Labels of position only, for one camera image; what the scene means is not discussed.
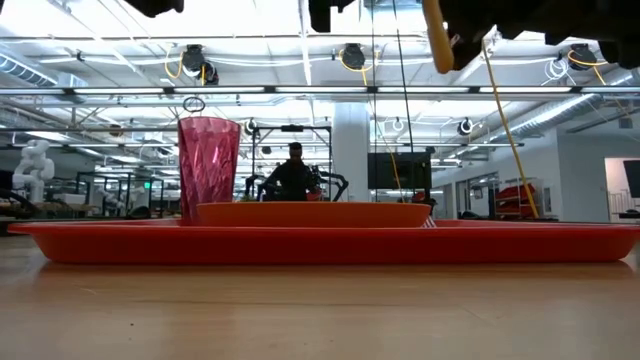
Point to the long ceiling light bar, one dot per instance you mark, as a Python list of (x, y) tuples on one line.
[(320, 90)]

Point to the rack with red bins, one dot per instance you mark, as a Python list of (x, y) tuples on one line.
[(517, 197)]

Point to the red plastic tray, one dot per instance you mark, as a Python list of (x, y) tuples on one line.
[(320, 245)]

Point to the dark wall screen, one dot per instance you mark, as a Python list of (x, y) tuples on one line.
[(632, 177)]

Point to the white robot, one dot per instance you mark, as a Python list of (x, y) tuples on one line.
[(35, 170)]

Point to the orange plate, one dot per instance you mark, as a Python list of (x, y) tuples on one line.
[(310, 215)]

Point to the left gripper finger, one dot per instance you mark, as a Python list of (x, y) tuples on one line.
[(321, 12)]

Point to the person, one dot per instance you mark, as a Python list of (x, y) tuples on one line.
[(292, 180)]

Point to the dark red faceted cup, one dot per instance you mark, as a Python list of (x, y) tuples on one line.
[(210, 165)]

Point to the black background robot arm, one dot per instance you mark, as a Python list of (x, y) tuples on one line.
[(340, 181)]

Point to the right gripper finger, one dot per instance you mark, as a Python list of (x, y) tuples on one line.
[(470, 30)]

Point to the silver ventilation duct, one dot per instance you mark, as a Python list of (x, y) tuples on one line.
[(550, 117)]

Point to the black wall monitor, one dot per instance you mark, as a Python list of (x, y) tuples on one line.
[(400, 170)]

